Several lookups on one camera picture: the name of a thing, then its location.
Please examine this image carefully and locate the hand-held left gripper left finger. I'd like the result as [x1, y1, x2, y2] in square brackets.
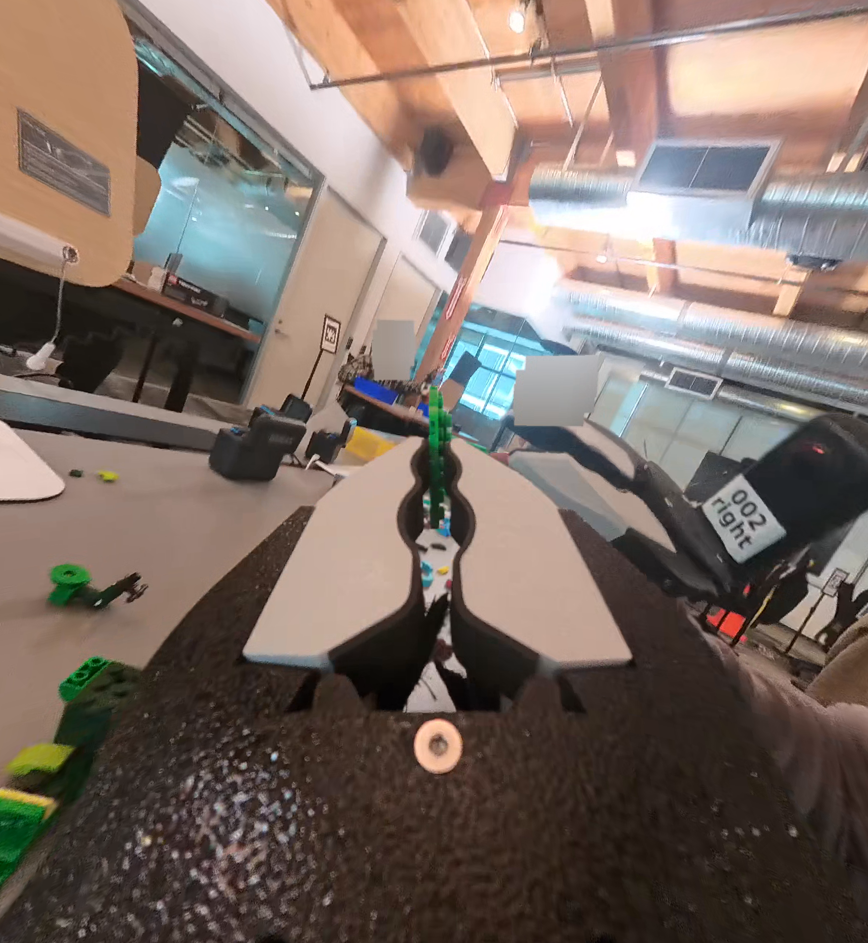
[242, 438, 427, 671]

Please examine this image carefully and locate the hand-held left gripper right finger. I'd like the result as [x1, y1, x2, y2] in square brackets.
[448, 438, 635, 677]

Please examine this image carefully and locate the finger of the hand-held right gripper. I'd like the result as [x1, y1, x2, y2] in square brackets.
[507, 418, 676, 533]

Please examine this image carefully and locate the green lego leaf piece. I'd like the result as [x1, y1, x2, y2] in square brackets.
[425, 383, 455, 531]

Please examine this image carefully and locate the person's right forearm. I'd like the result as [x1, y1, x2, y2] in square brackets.
[688, 600, 868, 943]

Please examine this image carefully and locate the yellow lego set box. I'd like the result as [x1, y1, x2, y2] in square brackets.
[345, 426, 399, 462]

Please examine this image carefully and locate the green round lego assembly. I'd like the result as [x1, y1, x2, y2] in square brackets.
[47, 563, 148, 611]

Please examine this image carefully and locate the black lego set box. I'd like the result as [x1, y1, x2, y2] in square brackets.
[160, 269, 230, 315]

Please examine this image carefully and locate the green lego build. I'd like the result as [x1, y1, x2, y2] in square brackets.
[0, 656, 143, 915]

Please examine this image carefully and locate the printed tag sign stand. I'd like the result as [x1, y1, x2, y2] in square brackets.
[303, 314, 343, 411]
[787, 567, 852, 651]

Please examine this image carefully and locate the wooden office table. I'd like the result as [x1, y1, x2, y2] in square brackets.
[110, 278, 262, 346]

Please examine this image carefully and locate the ceiling air vent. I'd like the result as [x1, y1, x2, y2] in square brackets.
[629, 136, 783, 197]

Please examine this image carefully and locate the wood-look desk lamp white base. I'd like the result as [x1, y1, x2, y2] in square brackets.
[0, 0, 162, 503]

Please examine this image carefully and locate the silver air duct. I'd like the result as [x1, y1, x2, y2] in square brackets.
[530, 166, 868, 265]
[559, 287, 868, 415]

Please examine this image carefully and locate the white hanging cable plug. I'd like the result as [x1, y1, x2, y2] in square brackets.
[26, 254, 74, 371]

